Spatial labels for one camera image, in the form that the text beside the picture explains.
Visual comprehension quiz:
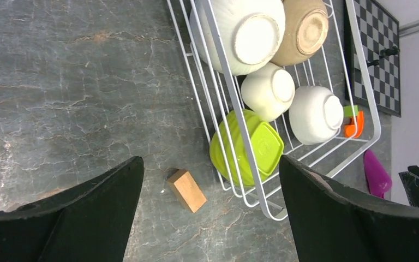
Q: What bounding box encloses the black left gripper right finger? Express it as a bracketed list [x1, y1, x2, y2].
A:
[279, 156, 419, 261]

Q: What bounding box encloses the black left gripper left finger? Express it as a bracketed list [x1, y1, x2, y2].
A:
[0, 156, 145, 261]

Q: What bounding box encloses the tan ceramic floral bowl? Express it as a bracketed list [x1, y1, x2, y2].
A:
[271, 0, 329, 67]

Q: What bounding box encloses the large white ribbed bowl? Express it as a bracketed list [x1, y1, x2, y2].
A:
[189, 0, 285, 76]

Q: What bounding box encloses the magenta plastic scoop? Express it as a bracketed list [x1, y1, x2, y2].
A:
[363, 149, 393, 199]

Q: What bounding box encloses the orange curved plastic piece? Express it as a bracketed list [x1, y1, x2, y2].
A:
[344, 111, 364, 138]

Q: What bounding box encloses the small wooden block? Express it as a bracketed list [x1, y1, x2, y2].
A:
[167, 169, 207, 213]

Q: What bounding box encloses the white round bowl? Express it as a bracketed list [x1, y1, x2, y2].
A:
[288, 86, 344, 145]

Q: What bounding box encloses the green cube block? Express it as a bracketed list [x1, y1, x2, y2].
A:
[343, 105, 358, 117]

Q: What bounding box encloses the green square plastic bowl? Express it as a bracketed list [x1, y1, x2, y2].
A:
[209, 109, 285, 188]

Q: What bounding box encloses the black chess piece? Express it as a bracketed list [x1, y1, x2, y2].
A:
[379, 46, 400, 59]
[367, 59, 380, 67]

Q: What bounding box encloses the cream lobed small bowl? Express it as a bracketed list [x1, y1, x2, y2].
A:
[241, 62, 295, 122]

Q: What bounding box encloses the black white chessboard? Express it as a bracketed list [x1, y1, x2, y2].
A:
[344, 1, 402, 117]

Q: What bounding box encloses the white wire dish rack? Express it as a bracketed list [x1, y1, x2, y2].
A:
[167, 1, 381, 221]

